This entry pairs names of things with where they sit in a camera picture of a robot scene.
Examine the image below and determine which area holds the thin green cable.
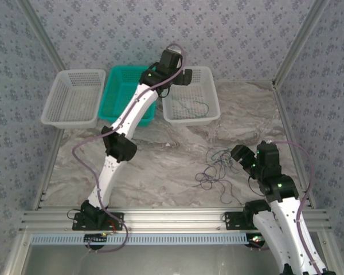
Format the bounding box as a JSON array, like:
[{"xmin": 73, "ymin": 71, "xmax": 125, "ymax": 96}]
[
  {"xmin": 205, "ymin": 147, "xmax": 233, "ymax": 172},
  {"xmin": 171, "ymin": 98, "xmax": 210, "ymax": 118}
]

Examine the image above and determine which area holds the white perforated plastic basket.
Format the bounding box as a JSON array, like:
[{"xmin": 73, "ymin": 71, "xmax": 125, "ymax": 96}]
[
  {"xmin": 40, "ymin": 68, "xmax": 107, "ymax": 129},
  {"xmin": 162, "ymin": 66, "xmax": 221, "ymax": 127}
]

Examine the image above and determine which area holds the teal perforated plastic basket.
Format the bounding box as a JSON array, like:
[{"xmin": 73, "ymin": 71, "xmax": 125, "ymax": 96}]
[{"xmin": 98, "ymin": 65, "xmax": 158, "ymax": 128}]

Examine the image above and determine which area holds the black controller board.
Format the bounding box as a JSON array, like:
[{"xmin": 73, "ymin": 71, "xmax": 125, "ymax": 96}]
[
  {"xmin": 84, "ymin": 233, "xmax": 110, "ymax": 253},
  {"xmin": 246, "ymin": 233, "xmax": 267, "ymax": 250}
]

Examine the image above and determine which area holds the aluminium table side rail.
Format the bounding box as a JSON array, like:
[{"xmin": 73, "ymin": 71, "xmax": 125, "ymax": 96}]
[
  {"xmin": 33, "ymin": 125, "xmax": 64, "ymax": 210},
  {"xmin": 272, "ymin": 81, "xmax": 318, "ymax": 210}
]

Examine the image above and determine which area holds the mauve right arm hose cable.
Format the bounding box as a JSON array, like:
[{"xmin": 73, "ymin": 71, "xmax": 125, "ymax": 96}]
[{"xmin": 268, "ymin": 139, "xmax": 325, "ymax": 275}]

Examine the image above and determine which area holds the mauve arm hose cable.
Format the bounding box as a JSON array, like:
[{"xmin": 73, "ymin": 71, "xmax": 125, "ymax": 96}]
[
  {"xmin": 71, "ymin": 42, "xmax": 187, "ymax": 254},
  {"xmin": 268, "ymin": 139, "xmax": 325, "ymax": 275}
]

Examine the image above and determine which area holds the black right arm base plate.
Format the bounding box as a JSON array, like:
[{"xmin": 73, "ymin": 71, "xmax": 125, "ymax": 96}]
[{"xmin": 224, "ymin": 211, "xmax": 257, "ymax": 231}]

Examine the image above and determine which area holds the long aluminium base rail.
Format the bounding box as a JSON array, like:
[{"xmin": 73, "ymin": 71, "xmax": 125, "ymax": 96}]
[{"xmin": 19, "ymin": 207, "xmax": 332, "ymax": 233}]

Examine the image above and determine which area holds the mauve left arm hose cable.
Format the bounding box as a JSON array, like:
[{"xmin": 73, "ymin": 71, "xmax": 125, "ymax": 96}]
[{"xmin": 71, "ymin": 42, "xmax": 187, "ymax": 254}]

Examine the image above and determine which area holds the white slotted cable duct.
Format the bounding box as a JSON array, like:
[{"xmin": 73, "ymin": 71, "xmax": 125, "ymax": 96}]
[{"xmin": 31, "ymin": 232, "xmax": 252, "ymax": 246}]

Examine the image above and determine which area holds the aluminium frame post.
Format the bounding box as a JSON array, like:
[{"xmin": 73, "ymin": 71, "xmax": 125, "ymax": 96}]
[
  {"xmin": 271, "ymin": 0, "xmax": 331, "ymax": 87},
  {"xmin": 17, "ymin": 0, "xmax": 64, "ymax": 72}
]

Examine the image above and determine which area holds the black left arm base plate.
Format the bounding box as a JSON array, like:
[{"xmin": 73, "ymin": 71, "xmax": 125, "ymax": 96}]
[{"xmin": 71, "ymin": 210, "xmax": 124, "ymax": 231}]

